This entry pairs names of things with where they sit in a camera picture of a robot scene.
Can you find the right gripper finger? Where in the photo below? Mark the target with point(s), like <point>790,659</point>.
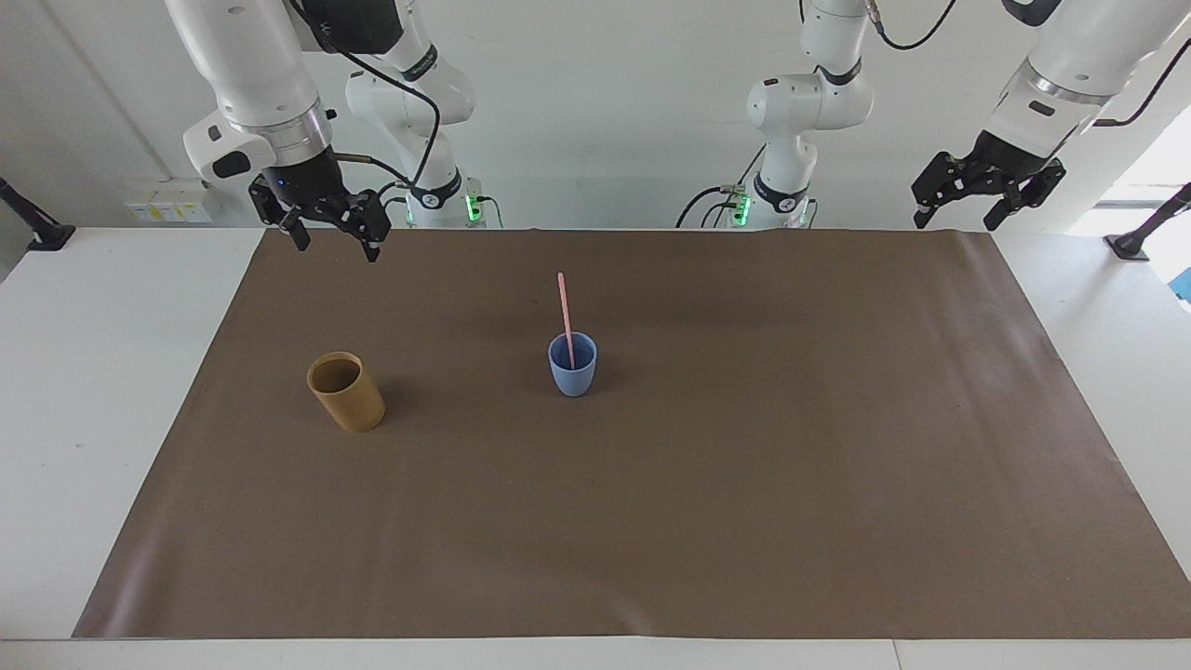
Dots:
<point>300,228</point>
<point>368,219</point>

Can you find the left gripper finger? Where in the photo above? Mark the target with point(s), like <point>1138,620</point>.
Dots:
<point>940,181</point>
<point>1028,191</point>

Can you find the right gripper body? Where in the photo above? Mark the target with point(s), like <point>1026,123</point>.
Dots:
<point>307,177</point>

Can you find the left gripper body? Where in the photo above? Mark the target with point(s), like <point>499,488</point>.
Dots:
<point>1014,158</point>

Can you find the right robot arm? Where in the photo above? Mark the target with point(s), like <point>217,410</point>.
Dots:
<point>251,65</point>

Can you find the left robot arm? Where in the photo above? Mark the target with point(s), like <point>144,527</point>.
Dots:
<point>805,102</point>

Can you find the tan brown cup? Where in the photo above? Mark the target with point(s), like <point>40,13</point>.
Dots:
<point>354,405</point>

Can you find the pink chopstick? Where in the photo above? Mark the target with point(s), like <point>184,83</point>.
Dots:
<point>564,312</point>

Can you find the blue cup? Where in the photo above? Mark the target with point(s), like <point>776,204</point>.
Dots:
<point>572,377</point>

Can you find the black stand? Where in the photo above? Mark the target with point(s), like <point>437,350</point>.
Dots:
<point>33,228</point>
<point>1149,228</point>

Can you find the blue object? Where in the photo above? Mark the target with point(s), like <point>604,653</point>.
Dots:
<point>1184,285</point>

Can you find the white wall socket strip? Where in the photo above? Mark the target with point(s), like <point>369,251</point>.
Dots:
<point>167,207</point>

